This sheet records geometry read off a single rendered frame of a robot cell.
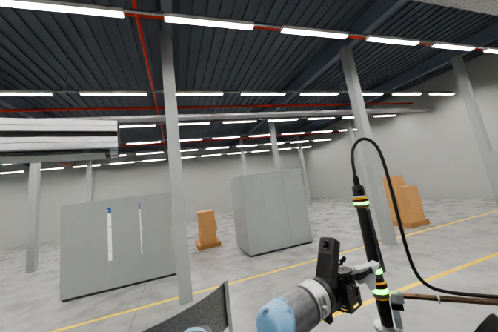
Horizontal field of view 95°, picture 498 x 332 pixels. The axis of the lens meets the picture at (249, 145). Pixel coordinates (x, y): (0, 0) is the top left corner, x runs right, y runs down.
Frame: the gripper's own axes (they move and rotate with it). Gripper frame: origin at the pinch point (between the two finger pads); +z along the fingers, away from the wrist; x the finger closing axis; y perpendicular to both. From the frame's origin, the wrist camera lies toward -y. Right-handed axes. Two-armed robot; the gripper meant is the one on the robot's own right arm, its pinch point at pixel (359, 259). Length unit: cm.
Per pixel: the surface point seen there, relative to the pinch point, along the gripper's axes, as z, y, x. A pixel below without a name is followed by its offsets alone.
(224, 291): 64, 79, -193
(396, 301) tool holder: 8.1, 12.8, 3.7
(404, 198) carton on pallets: 769, 79, -249
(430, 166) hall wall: 1410, 2, -315
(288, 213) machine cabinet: 452, 72, -453
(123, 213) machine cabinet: 44, -1, -610
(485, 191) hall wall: 1344, 134, -138
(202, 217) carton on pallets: 310, 61, -730
